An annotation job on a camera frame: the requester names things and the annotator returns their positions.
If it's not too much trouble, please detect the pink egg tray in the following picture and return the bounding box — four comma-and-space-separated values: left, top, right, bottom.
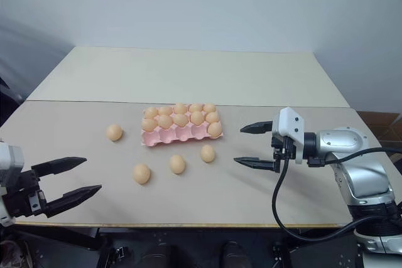
139, 104, 225, 148

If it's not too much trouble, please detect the long black looping cable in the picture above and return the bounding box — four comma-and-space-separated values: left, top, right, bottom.
271, 151, 402, 244

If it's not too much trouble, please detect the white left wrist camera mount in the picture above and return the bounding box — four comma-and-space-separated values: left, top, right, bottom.
0, 138, 26, 227

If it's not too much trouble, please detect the short black arm cable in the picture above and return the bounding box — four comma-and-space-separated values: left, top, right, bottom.
325, 147, 402, 166

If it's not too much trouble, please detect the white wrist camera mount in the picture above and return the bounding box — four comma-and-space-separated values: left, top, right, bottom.
271, 107, 307, 165
0, 138, 26, 227

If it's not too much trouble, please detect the black table frame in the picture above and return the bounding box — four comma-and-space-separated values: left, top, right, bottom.
0, 224, 365, 268

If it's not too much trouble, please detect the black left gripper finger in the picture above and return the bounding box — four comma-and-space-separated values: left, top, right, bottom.
45, 184, 103, 219
30, 156, 88, 178

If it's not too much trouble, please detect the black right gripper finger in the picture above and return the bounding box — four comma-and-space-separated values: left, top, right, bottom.
239, 120, 274, 135
233, 156, 280, 173

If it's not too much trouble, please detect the brown cardboard box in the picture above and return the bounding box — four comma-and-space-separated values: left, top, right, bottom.
357, 110, 402, 157

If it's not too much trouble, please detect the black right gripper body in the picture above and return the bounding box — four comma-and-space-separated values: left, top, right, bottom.
269, 134, 298, 174

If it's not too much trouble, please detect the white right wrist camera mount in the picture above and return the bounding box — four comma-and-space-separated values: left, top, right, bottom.
271, 107, 307, 165

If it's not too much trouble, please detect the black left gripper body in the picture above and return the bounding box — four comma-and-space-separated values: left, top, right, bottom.
0, 167, 48, 218

